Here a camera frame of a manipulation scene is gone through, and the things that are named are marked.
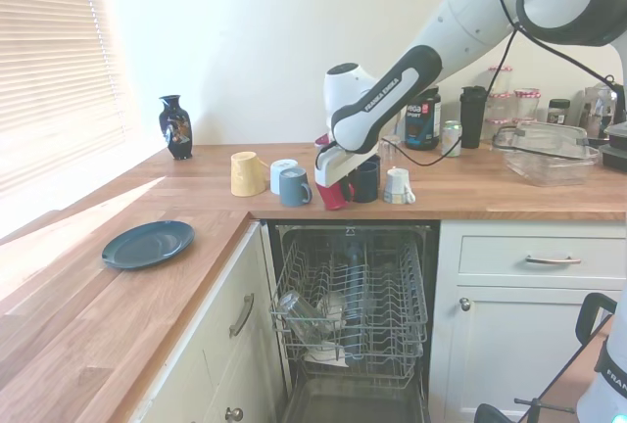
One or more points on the small white cup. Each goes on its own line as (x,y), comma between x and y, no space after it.
(332,304)

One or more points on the steel dishwasher door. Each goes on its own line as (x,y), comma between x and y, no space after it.
(352,401)

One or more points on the black protein powder tub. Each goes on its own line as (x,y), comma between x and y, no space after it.
(422,122)

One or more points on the black shaker bottle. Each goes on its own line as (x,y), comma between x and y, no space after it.
(472,117)

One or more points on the clear glass in rack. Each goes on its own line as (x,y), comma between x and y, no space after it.
(306,317)

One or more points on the red mug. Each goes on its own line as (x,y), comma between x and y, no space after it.
(333,198)

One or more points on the clear plastic container base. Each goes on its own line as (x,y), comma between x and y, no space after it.
(553,166)

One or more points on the tall clear drinking glass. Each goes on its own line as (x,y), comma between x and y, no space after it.
(391,151)

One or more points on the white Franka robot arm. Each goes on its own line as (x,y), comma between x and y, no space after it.
(465,16)

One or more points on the black lidded container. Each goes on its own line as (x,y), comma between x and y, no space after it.
(616,149)

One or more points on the white patterned mug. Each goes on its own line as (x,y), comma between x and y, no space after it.
(398,188)

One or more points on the white green drink can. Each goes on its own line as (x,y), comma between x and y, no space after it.
(452,139)

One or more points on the plain navy mug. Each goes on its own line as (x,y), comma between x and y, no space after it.
(366,183)

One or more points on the navy mug with print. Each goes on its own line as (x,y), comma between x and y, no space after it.
(373,158)

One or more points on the clear container lid black clips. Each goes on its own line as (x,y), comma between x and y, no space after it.
(544,136)

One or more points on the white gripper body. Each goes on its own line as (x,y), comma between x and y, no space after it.
(335,166)

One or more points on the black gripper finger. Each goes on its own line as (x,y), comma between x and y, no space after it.
(349,190)

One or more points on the grey blue mug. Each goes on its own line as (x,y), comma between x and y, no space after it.
(293,188)

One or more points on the glass jar red checkered lid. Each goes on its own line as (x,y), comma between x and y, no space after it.
(527,106)
(500,80)
(498,108)

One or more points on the round metal cabinet knob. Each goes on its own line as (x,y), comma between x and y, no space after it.
(233,413)
(464,303)

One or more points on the dark blue plate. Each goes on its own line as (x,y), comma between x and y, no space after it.
(147,244)

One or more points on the white bowl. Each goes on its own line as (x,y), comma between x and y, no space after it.
(325,355)

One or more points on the pale blue mug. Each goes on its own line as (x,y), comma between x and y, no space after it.
(281,171)

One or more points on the dark jar black lid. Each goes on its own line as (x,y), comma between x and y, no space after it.
(559,112)

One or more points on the beige slatted window blind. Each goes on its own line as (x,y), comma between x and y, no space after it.
(49,75)

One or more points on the dark blue painted vase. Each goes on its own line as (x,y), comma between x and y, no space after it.
(176,129)

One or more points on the yellow mug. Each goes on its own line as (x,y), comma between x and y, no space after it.
(247,175)

